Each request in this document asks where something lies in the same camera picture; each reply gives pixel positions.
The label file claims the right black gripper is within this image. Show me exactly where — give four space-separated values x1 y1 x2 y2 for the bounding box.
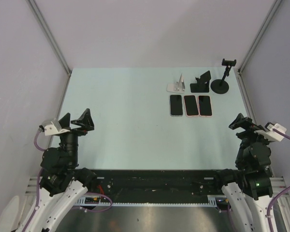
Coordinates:
228 113 271 165

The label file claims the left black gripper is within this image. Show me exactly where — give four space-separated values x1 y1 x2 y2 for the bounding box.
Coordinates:
59 108 94 166

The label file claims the pink case phone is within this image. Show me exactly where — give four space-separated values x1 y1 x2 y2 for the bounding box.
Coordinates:
198 95 213 116

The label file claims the black round-base phone stand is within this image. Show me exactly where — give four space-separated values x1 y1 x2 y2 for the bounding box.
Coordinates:
210 59 237 94

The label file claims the black block phone stand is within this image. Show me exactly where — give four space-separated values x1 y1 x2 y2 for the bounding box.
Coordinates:
190 71 211 93

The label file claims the black phone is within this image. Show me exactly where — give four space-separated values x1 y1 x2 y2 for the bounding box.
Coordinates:
170 95 183 116

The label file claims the clear acrylic phone stand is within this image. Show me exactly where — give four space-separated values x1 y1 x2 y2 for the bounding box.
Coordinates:
166 74 186 94

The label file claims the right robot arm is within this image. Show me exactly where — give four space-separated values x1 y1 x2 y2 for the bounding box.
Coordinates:
213 114 277 232

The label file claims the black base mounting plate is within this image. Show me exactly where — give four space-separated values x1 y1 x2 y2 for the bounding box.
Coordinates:
88 170 222 204

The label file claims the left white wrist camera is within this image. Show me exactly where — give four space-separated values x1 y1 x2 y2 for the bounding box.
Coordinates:
39 118 70 136

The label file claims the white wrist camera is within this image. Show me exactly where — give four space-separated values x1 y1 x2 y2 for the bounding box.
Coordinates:
254 122 287 142
39 118 70 136

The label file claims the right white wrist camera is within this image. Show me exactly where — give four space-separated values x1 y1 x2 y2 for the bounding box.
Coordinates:
254 122 287 142

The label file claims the white slotted cable duct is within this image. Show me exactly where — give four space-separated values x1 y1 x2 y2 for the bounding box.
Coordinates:
72 196 223 207

